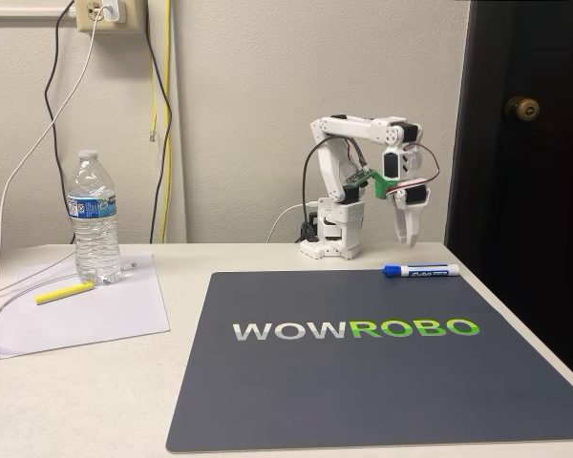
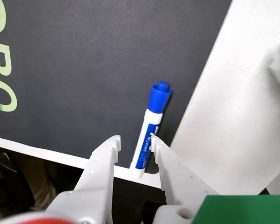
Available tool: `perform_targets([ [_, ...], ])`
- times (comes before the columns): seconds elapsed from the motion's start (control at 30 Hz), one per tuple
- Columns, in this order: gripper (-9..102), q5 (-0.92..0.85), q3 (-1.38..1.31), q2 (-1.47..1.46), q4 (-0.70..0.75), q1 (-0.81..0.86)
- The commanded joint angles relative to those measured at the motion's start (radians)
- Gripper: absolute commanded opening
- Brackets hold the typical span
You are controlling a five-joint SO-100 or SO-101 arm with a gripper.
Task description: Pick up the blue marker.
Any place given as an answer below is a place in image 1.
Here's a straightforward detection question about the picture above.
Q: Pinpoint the red white servo cable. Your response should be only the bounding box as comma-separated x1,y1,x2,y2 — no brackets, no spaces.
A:
385,177,430,198

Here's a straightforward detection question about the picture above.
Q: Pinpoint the black cable loop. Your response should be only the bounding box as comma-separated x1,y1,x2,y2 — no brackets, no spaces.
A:
403,141,442,185

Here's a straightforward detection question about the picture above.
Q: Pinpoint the white charging cable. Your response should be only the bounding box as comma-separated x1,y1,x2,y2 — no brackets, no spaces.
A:
0,5,139,341

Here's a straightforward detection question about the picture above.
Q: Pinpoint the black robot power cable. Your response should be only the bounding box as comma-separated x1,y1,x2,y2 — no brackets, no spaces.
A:
300,137,338,245

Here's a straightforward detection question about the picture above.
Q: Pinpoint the black wall cable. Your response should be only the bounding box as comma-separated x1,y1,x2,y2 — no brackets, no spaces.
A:
44,0,78,245
144,28,174,244

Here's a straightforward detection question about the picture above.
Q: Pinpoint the green camera circuit board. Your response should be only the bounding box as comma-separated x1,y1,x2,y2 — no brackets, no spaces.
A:
346,167,376,187

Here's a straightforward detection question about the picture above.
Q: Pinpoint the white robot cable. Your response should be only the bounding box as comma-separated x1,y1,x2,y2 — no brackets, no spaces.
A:
265,203,319,244

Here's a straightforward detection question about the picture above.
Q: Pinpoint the clear plastic water bottle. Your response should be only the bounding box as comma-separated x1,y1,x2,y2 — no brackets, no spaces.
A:
66,149,124,286

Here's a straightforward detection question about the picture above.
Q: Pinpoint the white paper sheet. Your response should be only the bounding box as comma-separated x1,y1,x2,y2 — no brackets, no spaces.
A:
0,251,172,360

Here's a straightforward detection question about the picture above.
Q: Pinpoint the white charger plug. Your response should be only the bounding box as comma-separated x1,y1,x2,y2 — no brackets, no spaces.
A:
99,0,128,24

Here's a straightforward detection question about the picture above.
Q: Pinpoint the dark grey WOWROBO mat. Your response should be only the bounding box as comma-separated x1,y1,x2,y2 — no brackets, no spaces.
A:
165,269,573,453

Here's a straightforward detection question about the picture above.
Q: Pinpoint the brass door knob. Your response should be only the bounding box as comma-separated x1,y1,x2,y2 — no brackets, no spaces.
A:
503,95,541,122

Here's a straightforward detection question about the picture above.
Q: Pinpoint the yellow highlighter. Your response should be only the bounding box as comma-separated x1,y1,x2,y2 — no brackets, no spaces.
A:
33,281,96,306

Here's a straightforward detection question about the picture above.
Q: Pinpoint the beige wall outlet plate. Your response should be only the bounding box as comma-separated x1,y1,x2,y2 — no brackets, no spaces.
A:
74,0,148,35

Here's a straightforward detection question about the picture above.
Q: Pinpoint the blue dry erase marker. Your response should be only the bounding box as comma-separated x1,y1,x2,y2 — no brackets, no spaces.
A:
380,262,461,280

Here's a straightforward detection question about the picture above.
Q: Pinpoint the dark door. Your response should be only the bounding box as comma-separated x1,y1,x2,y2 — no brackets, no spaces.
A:
443,0,573,390

